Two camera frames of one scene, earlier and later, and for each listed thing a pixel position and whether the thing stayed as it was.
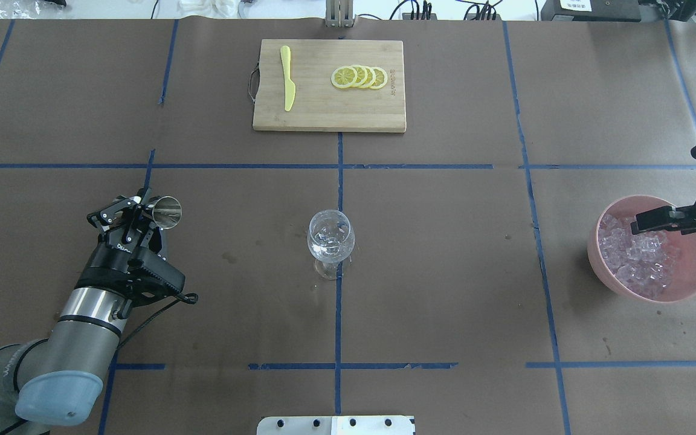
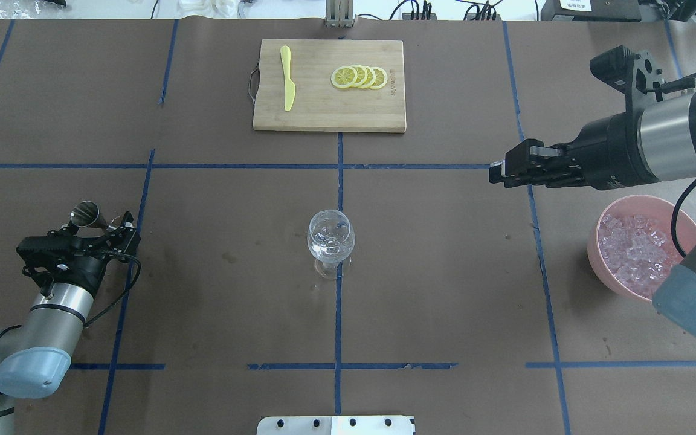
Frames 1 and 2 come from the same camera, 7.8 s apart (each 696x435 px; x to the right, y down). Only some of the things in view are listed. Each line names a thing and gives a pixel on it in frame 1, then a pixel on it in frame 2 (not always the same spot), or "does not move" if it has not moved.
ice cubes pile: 644,263 does not move
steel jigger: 167,212 → 87,214
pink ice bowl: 660,266 does not move
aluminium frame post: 339,14 does not move
